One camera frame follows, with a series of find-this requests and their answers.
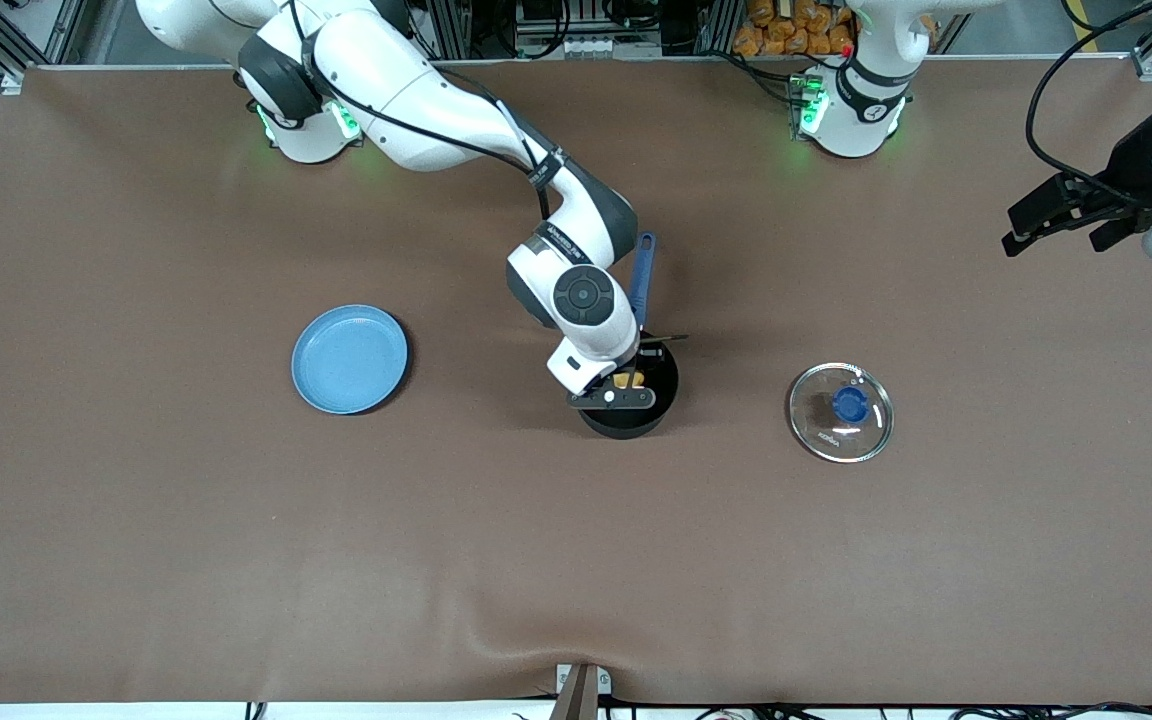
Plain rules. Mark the yellow potato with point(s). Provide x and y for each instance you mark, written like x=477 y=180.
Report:
x=620 y=380

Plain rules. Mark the glass lid with blue knob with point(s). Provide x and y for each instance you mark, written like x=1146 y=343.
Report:
x=850 y=405

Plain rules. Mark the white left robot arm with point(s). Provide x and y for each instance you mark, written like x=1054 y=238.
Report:
x=856 y=110

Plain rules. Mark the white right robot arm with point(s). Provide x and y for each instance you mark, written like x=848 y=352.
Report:
x=416 y=90

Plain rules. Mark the brown table mat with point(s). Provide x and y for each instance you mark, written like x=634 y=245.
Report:
x=536 y=550

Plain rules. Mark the blue round plate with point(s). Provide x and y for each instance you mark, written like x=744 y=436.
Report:
x=351 y=360

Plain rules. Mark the bag of orange items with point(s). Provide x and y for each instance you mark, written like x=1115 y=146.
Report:
x=786 y=30

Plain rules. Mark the aluminium rack with electronics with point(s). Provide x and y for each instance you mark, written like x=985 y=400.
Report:
x=576 y=45

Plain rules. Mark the metal camera stand post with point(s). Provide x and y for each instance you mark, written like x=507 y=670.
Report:
x=581 y=692

